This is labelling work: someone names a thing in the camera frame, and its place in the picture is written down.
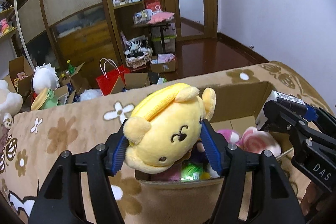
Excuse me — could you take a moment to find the black Face tissue pack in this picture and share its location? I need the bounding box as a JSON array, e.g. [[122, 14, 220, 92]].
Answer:
[[256, 90, 311, 134]]

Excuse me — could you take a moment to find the pink white plush toy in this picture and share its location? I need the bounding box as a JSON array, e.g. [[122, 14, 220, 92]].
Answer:
[[241, 127, 281, 157]]

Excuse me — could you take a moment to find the green tissue pack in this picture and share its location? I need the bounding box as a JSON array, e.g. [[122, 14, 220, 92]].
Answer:
[[181, 161, 204, 181]]

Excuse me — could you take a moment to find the yellow dog plush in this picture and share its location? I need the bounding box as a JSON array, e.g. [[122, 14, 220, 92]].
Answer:
[[123, 83, 217, 174]]

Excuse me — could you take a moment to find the pink bear plush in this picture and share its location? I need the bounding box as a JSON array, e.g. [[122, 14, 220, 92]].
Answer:
[[217, 129, 240, 144]]

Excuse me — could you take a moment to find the right hand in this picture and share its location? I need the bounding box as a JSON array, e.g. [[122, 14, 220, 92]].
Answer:
[[300, 181, 332, 216]]

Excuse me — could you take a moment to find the open cardboard box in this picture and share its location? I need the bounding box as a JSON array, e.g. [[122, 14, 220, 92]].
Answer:
[[135, 81, 295, 189]]

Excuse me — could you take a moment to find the red paper bag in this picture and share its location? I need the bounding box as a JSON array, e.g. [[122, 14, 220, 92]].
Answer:
[[96, 58, 130, 96]]

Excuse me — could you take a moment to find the green frog burger plush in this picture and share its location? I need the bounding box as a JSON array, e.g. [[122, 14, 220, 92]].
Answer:
[[31, 88, 58, 111]]

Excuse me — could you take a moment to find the green bottle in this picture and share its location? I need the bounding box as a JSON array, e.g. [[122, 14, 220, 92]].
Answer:
[[67, 60, 75, 75]]

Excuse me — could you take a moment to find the lace basket with plush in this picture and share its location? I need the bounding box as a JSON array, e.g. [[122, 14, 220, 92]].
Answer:
[[124, 36, 153, 69]]

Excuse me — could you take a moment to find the small cardboard box floor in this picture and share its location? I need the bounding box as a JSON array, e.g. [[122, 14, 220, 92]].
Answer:
[[150, 53, 177, 73]]

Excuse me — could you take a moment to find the white round plush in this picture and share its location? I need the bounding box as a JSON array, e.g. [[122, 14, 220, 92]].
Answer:
[[32, 63, 59, 94]]

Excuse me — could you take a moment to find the large white cream plush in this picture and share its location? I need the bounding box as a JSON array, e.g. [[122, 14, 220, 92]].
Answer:
[[0, 80, 23, 130]]

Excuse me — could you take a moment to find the brown cardboard box left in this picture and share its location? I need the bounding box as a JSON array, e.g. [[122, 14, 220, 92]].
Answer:
[[4, 56, 33, 98]]

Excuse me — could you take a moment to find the small black side table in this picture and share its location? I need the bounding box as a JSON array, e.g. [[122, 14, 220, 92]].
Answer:
[[133, 20, 177, 55]]

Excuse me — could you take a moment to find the pink cloth on table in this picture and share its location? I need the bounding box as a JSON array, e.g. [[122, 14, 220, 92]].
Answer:
[[147, 11, 175, 25]]

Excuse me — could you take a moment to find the white wooden toy shelf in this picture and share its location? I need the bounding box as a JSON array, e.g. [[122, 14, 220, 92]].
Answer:
[[1, 0, 34, 78]]

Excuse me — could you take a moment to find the red box on shelf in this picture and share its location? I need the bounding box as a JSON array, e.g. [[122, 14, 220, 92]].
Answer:
[[143, 0, 162, 12]]

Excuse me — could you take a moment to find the wooden wardrobe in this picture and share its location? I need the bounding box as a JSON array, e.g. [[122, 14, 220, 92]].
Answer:
[[15, 0, 122, 88]]

